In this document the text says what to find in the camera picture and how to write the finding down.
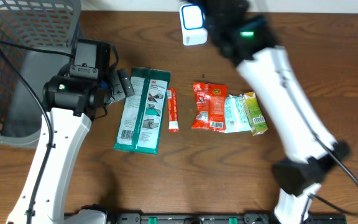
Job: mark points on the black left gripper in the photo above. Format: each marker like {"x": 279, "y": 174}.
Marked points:
{"x": 123, "y": 85}

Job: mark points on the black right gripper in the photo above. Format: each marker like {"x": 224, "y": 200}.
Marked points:
{"x": 247, "y": 9}

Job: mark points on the green white 3M package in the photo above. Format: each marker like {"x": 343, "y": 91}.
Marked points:
{"x": 142, "y": 116}

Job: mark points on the red chocolate bar wrapper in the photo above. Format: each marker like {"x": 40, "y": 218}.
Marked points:
{"x": 172, "y": 110}

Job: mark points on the red snack bag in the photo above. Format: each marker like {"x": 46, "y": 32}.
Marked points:
{"x": 210, "y": 102}

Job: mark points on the mint wet wipes pack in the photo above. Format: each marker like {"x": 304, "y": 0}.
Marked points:
{"x": 235, "y": 115}

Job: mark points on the green tea drink carton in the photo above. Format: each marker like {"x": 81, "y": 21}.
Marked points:
{"x": 254, "y": 114}

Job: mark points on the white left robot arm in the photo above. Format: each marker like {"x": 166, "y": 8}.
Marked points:
{"x": 88, "y": 82}

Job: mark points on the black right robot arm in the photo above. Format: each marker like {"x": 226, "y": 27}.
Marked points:
{"x": 311, "y": 150}

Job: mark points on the white barcode scanner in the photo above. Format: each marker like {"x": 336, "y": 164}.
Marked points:
{"x": 192, "y": 25}

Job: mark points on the grey plastic mesh basket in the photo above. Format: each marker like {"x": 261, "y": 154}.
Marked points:
{"x": 35, "y": 36}

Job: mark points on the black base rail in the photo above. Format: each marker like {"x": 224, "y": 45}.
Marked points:
{"x": 197, "y": 218}

